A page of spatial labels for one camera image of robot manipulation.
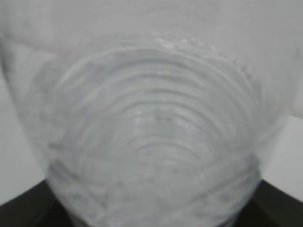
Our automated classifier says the clear Nongfu Spring water bottle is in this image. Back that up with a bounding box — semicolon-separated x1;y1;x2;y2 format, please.
0;0;303;227

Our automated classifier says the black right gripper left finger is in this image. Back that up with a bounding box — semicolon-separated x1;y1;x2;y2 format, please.
0;181;73;227

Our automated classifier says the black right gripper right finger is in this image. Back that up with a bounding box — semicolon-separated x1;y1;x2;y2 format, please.
227;180;303;227

